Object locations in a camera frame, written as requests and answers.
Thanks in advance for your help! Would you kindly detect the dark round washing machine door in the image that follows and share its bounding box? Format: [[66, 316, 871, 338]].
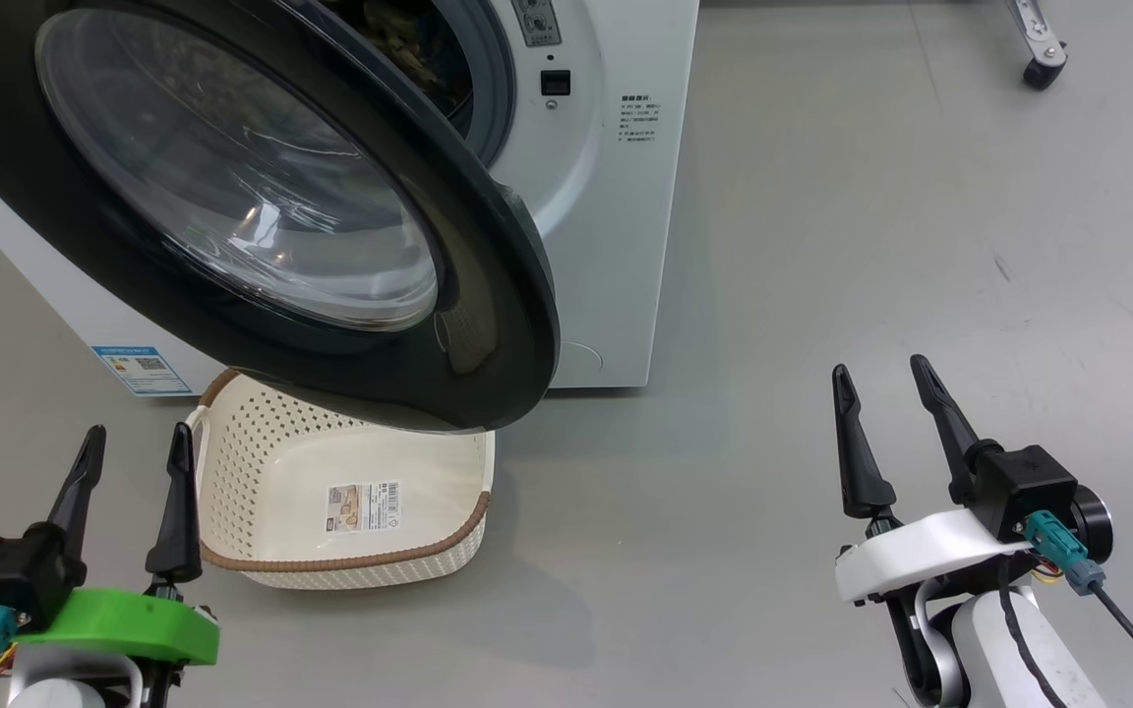
[[0, 0, 562, 434]]

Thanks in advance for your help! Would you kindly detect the printed instruction text label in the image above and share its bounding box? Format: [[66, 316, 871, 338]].
[[619, 94, 664, 145]]

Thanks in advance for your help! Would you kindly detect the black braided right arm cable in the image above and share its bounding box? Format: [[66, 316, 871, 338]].
[[997, 556, 1069, 708]]

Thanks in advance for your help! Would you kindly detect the cream perforated laundry basket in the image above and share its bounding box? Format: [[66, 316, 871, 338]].
[[183, 367, 497, 591]]

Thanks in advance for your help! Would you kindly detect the blue energy label sticker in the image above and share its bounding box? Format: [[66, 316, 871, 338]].
[[91, 344, 192, 396]]

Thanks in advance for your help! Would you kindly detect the right camera cable teal plug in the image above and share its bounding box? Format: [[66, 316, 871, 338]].
[[1024, 511, 1133, 708]]

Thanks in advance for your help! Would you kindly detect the basket product label sticker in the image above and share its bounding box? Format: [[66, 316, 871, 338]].
[[326, 481, 402, 533]]

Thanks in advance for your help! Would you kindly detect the white washing machine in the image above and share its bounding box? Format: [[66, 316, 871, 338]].
[[0, 0, 700, 399]]

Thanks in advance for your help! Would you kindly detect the round drain filter cover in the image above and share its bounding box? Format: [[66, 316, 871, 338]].
[[555, 341, 605, 387]]

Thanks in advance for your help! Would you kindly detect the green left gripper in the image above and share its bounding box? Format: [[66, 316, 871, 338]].
[[16, 423, 220, 708]]

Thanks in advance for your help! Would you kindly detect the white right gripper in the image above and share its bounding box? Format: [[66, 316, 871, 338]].
[[830, 354, 1035, 708]]

